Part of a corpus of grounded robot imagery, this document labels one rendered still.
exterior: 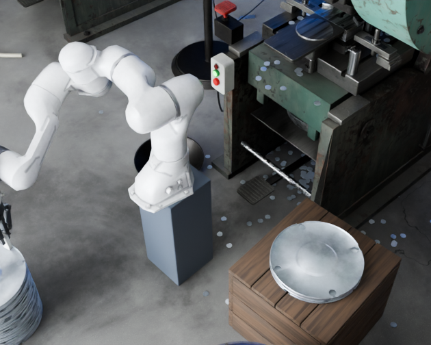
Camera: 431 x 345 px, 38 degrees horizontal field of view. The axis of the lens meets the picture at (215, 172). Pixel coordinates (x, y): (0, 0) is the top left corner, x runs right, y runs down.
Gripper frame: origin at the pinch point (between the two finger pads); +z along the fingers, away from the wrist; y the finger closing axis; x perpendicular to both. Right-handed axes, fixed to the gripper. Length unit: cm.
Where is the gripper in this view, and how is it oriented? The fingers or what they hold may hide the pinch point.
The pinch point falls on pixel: (5, 241)
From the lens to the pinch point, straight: 226.6
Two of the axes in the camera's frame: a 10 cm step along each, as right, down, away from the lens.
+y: 4.8, -6.5, 5.9
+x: -8.8, -3.4, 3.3
